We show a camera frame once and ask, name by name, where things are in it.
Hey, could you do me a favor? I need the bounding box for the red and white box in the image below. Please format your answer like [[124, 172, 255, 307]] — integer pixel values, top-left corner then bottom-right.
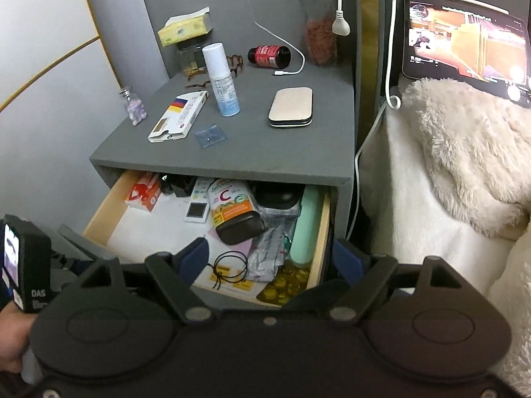
[[124, 171, 161, 212]]

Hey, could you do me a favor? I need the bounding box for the white charging cable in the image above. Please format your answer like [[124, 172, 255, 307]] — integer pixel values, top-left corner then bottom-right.
[[247, 0, 307, 78]]

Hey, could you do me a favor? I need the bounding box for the white fluffy blanket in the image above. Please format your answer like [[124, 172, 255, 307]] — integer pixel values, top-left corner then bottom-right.
[[360, 79, 530, 395]]

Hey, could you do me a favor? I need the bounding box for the glass bottle of pink tablets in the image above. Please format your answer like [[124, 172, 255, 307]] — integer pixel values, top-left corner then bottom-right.
[[120, 86, 147, 127]]

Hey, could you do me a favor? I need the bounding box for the grey nightstand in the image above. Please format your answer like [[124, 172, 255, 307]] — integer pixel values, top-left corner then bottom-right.
[[90, 63, 355, 237]]

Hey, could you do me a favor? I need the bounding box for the white thermometer device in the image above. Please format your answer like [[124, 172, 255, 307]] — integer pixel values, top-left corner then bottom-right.
[[184, 177, 214, 224]]

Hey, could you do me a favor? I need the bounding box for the white lamp cable plug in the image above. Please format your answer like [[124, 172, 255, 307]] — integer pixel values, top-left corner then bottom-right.
[[331, 0, 402, 240]]

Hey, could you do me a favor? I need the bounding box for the silver foil blister pack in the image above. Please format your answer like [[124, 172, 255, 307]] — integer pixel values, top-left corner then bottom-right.
[[246, 204, 301, 282]]

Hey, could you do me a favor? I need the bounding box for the red label dark bottle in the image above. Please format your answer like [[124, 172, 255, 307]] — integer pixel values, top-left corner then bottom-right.
[[248, 45, 292, 70]]

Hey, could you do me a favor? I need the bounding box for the left hand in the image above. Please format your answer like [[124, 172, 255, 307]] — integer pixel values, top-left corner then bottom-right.
[[0, 302, 37, 374]]

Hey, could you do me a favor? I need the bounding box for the glass jar black lid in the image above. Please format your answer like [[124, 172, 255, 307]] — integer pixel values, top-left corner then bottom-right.
[[177, 37, 209, 79]]

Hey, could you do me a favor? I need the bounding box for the brown hair claw clip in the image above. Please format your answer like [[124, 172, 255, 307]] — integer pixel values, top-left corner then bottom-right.
[[186, 54, 244, 89]]

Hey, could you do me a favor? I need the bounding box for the white medicine box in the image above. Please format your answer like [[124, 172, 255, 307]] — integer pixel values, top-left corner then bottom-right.
[[148, 91, 209, 144]]

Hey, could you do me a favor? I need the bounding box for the vitamin C bottle black cap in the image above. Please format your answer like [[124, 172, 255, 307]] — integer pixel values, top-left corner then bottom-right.
[[207, 179, 266, 245]]

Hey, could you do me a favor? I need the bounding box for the white spray bottle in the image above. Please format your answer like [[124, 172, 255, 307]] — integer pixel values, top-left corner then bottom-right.
[[202, 42, 240, 118]]

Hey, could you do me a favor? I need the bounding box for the tablet with lit screen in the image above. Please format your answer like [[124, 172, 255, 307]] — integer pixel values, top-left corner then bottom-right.
[[402, 0, 530, 108]]

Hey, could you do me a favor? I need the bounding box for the mint green case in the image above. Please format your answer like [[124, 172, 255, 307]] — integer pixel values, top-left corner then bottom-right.
[[290, 185, 323, 268]]

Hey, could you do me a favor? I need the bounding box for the bag of red berries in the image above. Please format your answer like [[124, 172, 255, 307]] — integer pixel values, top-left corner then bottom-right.
[[300, 0, 337, 66]]

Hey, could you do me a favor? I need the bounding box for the small blue plastic bag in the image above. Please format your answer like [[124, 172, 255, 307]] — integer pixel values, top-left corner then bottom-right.
[[194, 124, 227, 148]]

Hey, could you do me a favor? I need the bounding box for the beige case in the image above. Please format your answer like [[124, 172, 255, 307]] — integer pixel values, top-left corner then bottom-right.
[[268, 87, 313, 128]]

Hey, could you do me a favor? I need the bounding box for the yellow tissue box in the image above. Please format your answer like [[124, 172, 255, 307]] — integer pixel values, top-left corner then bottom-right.
[[158, 6, 212, 47]]

